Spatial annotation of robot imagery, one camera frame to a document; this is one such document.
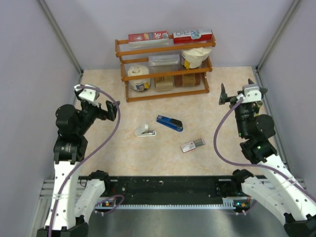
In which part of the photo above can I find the red foil wrap box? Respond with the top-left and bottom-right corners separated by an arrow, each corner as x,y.
128,31 -> 169,48

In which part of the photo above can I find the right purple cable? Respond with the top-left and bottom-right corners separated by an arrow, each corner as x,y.
213,97 -> 316,214

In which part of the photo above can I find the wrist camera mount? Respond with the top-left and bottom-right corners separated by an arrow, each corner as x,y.
237,84 -> 262,104
80,84 -> 99,104

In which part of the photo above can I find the small white paper roll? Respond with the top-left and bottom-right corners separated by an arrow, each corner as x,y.
127,64 -> 152,92

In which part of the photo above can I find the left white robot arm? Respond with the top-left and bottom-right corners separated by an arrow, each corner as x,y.
36,84 -> 120,237

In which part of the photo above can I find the small staple box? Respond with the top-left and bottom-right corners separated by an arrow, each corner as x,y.
181,142 -> 196,153

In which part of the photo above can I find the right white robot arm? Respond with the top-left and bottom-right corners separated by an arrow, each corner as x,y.
213,79 -> 316,237

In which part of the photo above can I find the wooden three-tier shelf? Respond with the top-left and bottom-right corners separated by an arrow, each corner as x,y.
115,38 -> 216,102

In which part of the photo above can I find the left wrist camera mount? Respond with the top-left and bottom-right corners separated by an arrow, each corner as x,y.
80,84 -> 99,104

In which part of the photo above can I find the tan cardboard box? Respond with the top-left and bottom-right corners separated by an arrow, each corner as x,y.
154,76 -> 173,92

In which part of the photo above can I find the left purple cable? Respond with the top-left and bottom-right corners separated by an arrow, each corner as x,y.
48,84 -> 124,237

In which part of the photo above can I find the silver staple strip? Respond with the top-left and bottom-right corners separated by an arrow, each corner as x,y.
193,138 -> 205,147

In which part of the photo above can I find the purple cable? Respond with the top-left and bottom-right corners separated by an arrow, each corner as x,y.
48,84 -> 124,237
213,97 -> 316,214

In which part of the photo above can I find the clear plastic box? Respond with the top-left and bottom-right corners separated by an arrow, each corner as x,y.
148,54 -> 180,73

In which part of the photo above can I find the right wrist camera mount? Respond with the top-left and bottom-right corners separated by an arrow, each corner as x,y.
237,84 -> 262,104

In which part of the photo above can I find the blue black stapler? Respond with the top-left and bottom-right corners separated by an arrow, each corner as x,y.
156,115 -> 183,132

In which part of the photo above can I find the brown brick-pattern box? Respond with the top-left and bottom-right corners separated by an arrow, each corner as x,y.
174,73 -> 201,87

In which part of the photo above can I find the red white toothpaste box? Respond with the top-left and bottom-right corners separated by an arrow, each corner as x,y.
173,29 -> 213,44

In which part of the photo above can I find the white slotted cable duct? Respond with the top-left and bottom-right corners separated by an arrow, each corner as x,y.
95,197 -> 237,210

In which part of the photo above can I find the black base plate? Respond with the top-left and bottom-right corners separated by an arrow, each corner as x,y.
79,175 -> 250,205

